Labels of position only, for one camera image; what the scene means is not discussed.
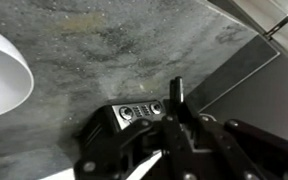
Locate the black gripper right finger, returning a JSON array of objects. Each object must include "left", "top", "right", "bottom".
[{"left": 183, "top": 101, "right": 288, "bottom": 180}]

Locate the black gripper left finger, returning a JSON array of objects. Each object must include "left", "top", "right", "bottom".
[{"left": 73, "top": 78, "right": 199, "bottom": 180}]

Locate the white bowl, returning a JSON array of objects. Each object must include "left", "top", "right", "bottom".
[{"left": 0, "top": 24, "right": 35, "bottom": 121}]

